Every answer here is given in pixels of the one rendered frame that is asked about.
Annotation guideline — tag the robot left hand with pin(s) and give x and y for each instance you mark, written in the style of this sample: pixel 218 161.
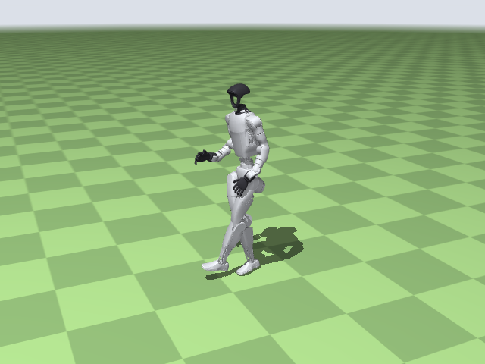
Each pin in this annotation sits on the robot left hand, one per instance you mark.
pixel 241 184

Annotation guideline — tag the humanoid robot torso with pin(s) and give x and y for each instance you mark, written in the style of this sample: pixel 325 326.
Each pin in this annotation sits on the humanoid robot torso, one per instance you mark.
pixel 244 141

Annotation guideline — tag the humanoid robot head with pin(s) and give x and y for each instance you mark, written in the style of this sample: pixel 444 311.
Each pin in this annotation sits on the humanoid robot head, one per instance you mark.
pixel 238 90

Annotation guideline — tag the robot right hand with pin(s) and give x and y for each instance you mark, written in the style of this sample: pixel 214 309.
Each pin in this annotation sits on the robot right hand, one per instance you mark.
pixel 203 156

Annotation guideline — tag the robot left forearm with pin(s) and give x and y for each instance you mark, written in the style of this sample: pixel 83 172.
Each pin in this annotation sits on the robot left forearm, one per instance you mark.
pixel 259 161

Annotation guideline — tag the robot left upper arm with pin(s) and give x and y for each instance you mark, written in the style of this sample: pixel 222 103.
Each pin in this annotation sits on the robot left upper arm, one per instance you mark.
pixel 255 124

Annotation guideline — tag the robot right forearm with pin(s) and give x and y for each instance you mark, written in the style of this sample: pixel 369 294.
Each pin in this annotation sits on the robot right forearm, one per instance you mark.
pixel 221 153

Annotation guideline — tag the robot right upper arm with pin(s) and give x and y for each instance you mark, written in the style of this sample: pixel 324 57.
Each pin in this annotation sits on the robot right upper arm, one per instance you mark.
pixel 229 142

